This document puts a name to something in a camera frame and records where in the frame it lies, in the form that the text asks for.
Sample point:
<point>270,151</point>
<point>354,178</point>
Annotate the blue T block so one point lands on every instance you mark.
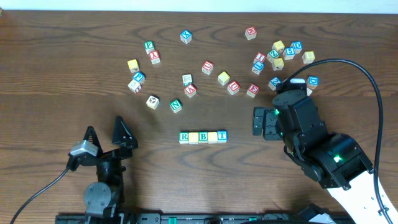
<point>222,136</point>

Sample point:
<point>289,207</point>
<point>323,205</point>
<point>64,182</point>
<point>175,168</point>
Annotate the yellow C block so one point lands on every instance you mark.
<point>223,78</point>

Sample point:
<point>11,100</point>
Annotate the yellow J block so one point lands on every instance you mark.
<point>212,137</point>

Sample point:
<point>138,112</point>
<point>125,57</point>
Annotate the blue D block upper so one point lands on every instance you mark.
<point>297,46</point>

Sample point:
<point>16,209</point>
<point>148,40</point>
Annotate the yellow 8 block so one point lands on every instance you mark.
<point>308,57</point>

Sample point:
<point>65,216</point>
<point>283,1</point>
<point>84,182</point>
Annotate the blue 2 block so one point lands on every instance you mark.
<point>274,82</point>

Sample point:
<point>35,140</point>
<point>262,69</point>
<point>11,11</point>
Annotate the red Y block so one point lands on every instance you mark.
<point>154,57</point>

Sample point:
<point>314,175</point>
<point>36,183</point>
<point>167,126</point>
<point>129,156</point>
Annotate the blue 5 block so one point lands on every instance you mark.
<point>288,53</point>

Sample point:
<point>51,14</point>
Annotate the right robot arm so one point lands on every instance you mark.
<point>334,160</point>

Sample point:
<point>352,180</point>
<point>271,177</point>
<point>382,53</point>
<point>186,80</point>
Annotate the red I block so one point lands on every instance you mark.
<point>260,57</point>

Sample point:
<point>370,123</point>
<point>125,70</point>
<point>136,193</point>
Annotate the blue X block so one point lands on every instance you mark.
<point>186,36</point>

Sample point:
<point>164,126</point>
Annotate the red U block lower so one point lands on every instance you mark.
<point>233,87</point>

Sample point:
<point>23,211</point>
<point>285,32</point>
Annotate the red A block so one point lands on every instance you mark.
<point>190,90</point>

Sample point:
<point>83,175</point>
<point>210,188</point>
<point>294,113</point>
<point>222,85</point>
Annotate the plain block face picture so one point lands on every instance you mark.
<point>153,102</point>

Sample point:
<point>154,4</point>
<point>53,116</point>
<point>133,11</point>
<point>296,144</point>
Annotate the red u block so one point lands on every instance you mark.
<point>233,87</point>
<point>207,67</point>

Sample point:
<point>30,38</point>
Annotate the plain wood block right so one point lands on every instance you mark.
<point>309,91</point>

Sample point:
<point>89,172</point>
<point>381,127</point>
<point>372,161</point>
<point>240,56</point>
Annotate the green Z block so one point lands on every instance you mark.
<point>272,55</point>

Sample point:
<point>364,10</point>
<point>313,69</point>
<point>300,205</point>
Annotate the green R block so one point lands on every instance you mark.
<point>183,137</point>

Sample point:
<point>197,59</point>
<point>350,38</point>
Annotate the green F block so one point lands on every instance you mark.
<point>149,46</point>

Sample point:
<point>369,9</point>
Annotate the yellow block middle right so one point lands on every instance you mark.
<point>277,64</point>

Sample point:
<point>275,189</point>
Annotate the green B block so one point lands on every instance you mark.
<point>203,137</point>

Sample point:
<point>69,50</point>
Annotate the plain wood block red side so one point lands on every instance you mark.
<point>134,86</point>

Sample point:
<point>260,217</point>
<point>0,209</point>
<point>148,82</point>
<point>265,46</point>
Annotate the yellow block upper right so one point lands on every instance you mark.
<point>278,46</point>

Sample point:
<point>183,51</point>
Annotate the green N block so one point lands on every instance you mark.
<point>176,106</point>

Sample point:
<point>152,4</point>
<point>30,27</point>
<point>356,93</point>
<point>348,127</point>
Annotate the blue P block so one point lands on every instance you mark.
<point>139,77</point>

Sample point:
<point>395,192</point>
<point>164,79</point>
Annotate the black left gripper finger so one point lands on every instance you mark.
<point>91,136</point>
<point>122,135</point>

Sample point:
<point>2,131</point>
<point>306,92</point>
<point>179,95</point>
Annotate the yellow O block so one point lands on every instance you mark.
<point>193,138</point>

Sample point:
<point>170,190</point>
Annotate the blue d block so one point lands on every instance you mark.
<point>297,46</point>
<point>312,82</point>

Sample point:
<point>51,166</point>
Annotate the blue D block lower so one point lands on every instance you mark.
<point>312,82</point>

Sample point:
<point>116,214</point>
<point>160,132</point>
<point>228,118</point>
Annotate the red U block upper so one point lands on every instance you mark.
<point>207,67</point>

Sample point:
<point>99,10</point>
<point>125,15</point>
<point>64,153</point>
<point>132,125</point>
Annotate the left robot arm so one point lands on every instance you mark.
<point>103,198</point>

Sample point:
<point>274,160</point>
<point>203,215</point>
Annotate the red H block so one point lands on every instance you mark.
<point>250,33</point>

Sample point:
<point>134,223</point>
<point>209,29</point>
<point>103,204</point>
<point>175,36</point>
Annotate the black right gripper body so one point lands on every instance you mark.
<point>268,123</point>

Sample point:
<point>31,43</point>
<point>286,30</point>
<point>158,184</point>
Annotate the plain wood block green side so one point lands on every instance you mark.
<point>187,79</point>

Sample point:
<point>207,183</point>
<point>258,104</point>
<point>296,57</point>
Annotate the blue L block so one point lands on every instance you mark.
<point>258,67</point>

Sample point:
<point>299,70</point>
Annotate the red E block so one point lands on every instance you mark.
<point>253,90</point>

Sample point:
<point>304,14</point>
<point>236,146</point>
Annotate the yellow block far left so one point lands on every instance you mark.
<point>133,65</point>

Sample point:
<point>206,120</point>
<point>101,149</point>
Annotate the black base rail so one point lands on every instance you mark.
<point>309,214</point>

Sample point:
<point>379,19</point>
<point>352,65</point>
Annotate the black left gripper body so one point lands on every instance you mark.
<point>109,154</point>

